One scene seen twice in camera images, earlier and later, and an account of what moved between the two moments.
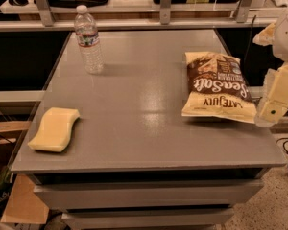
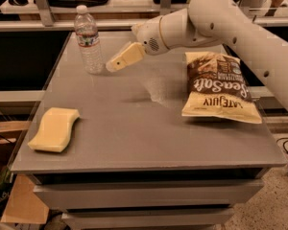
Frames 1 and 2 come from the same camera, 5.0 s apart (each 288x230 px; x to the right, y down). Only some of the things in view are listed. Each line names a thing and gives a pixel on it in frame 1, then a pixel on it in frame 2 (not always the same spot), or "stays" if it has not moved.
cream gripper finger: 280,94 -> 147,33
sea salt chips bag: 217,87 stays
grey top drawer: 86,194 stays
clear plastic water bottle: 88,41 stays
